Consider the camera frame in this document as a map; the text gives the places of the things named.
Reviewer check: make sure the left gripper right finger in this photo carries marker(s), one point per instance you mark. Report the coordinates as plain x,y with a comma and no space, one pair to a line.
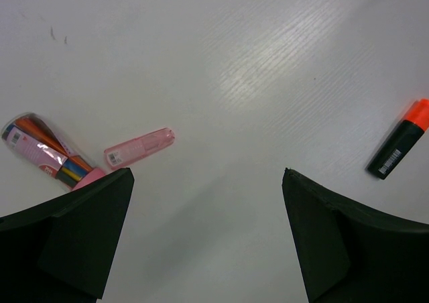
350,252

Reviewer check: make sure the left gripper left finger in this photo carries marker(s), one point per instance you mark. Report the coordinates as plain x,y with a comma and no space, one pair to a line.
62,250

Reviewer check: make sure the pink eraser case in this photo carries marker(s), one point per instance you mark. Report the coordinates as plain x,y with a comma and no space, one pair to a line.
133,150

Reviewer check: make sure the pink tube of pens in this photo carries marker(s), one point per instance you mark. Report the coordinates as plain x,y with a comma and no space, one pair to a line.
43,145

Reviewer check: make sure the orange cap black highlighter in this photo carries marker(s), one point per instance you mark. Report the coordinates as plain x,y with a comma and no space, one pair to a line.
400,141

